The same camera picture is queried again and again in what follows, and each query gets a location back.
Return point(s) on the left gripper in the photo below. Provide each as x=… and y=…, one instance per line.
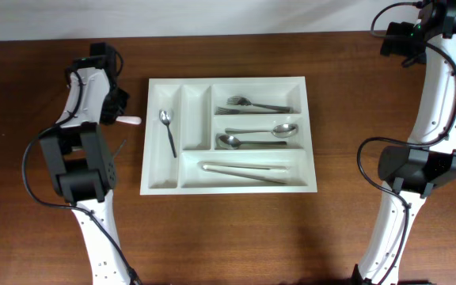
x=110, y=118

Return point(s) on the white plastic knife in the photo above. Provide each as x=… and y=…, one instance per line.
x=133, y=120

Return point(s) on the small metal spoon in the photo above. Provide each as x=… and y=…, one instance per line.
x=166, y=119
x=120, y=147

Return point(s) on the metal fork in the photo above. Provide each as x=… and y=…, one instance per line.
x=243, y=101
x=230, y=111

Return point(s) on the metal tablespoon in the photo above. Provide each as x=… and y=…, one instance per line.
x=281, y=131
x=230, y=142

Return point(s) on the long metal tongs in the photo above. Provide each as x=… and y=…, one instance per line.
x=267, y=173

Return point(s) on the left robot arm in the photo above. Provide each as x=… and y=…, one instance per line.
x=80, y=163

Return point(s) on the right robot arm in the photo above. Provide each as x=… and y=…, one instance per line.
x=409, y=171

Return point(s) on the white cutlery tray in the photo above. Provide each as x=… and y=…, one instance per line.
x=191, y=103

